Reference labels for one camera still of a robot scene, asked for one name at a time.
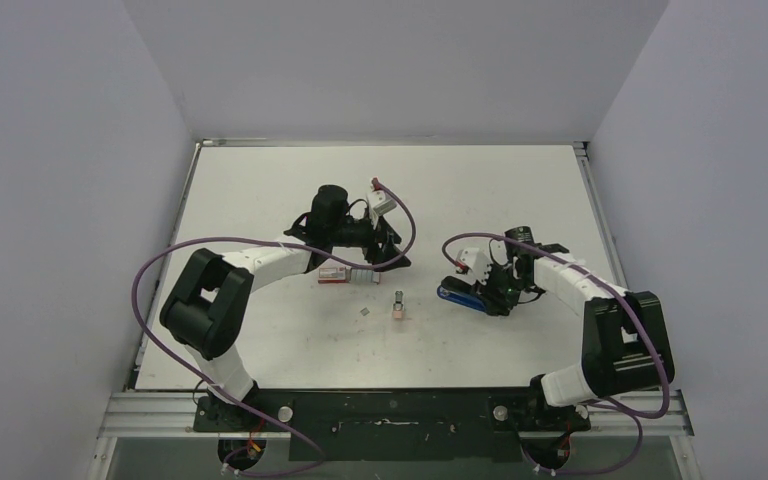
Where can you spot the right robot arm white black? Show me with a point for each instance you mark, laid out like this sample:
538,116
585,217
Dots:
624,345

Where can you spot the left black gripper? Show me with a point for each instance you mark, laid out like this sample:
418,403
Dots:
382,234

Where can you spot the aluminium frame rail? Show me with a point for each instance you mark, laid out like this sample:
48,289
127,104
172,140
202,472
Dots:
164,415

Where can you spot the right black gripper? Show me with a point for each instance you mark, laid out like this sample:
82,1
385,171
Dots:
496,286

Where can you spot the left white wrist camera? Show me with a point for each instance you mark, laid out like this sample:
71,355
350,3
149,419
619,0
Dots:
379,203

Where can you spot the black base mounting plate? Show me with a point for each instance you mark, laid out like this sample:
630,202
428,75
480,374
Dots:
396,424

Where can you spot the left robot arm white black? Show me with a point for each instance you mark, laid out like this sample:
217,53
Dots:
206,306

